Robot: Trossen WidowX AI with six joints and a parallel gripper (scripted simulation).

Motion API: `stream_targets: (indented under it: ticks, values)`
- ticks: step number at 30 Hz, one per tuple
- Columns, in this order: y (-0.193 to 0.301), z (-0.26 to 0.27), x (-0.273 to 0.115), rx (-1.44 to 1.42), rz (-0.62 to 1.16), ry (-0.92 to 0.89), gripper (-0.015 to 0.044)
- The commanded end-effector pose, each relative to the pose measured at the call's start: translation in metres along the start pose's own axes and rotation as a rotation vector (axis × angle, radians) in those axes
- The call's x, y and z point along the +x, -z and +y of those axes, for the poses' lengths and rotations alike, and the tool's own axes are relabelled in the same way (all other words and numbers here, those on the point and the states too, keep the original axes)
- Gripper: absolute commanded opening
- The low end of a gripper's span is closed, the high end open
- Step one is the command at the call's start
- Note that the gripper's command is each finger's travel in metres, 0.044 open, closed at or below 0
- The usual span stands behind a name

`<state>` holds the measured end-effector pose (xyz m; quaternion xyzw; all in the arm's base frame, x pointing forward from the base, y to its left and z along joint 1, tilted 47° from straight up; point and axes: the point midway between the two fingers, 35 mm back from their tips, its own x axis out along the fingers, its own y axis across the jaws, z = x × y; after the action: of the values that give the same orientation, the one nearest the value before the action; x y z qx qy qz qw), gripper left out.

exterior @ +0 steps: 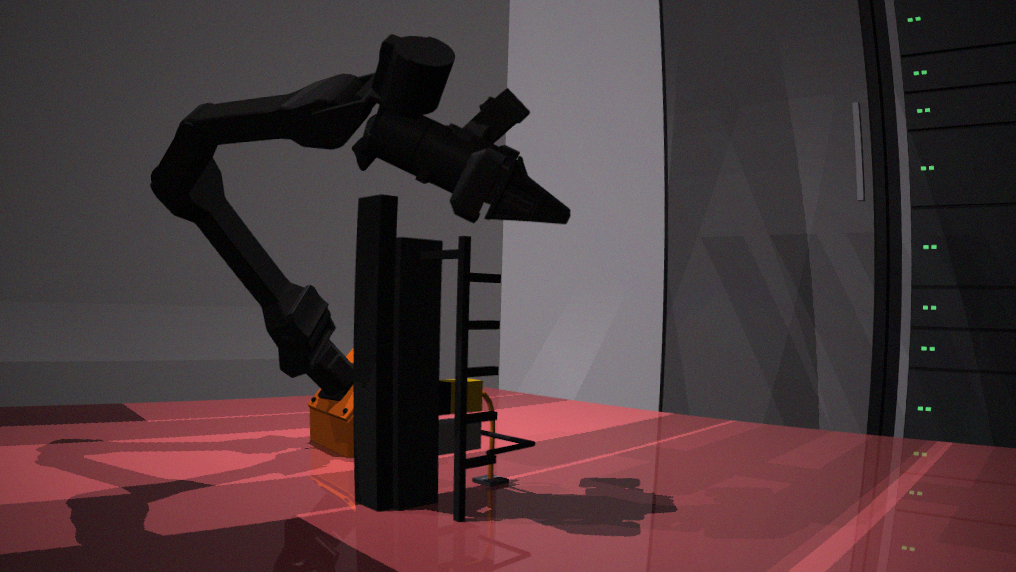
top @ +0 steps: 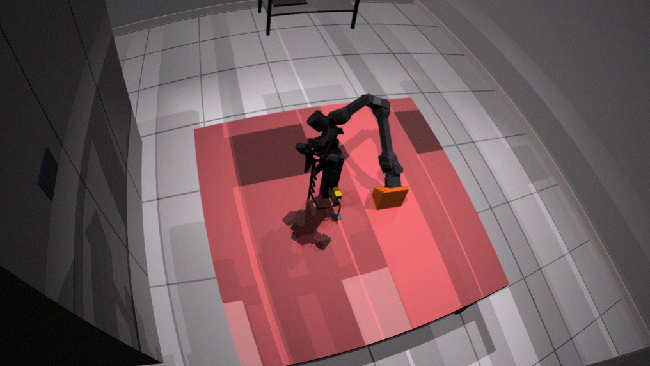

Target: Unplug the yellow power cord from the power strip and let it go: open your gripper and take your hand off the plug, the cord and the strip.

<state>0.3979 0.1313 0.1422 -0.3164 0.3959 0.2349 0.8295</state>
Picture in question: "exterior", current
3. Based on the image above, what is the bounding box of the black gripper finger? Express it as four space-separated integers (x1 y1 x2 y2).
484 158 570 224
517 156 570 213

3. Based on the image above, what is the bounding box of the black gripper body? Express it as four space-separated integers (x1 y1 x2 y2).
409 121 520 223

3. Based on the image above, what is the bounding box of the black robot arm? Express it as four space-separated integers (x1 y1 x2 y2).
150 34 530 401

